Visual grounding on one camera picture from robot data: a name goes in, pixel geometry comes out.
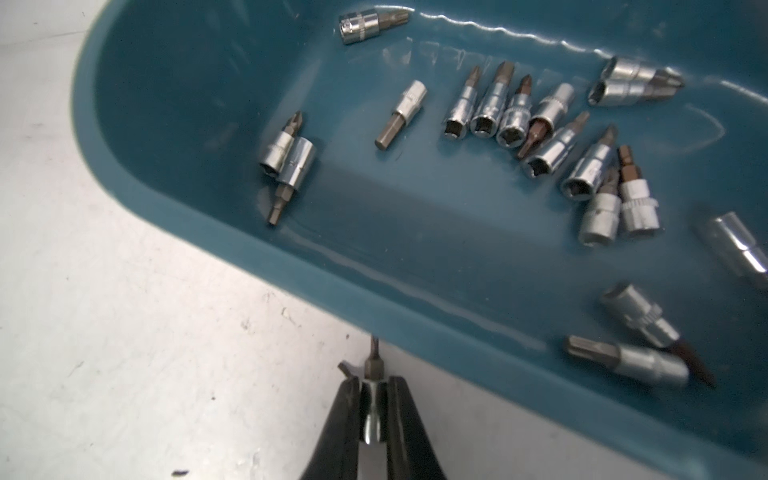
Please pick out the dark teal plastic storage box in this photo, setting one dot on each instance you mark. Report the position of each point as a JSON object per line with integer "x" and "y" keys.
{"x": 446, "y": 248}

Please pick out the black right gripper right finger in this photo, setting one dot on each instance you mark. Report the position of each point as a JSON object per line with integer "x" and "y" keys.
{"x": 410, "y": 454}

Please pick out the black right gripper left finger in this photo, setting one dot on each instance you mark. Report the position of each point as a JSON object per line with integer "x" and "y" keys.
{"x": 336, "y": 452}

